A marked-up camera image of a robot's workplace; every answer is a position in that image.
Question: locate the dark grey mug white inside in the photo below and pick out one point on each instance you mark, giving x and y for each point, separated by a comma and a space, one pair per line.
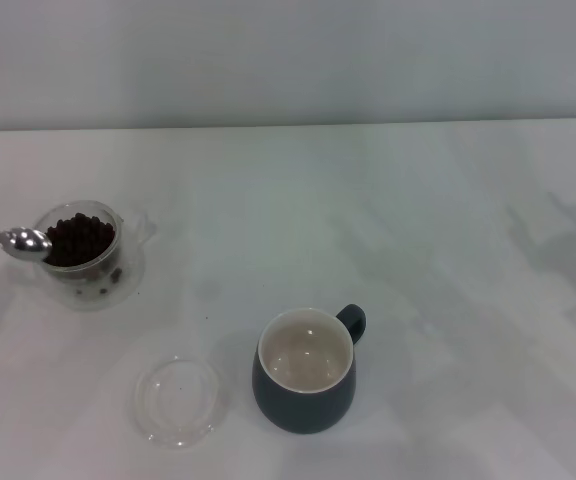
303, 407

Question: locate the dark coffee beans pile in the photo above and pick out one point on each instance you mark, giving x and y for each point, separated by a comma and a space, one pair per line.
83, 245

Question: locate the loose brown coffee bean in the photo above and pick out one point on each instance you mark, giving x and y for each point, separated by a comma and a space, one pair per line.
116, 274

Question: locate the clear glass saucer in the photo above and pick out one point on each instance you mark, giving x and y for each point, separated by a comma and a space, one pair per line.
130, 280

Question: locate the small clear glass dish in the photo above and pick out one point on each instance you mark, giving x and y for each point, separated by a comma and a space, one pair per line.
178, 410

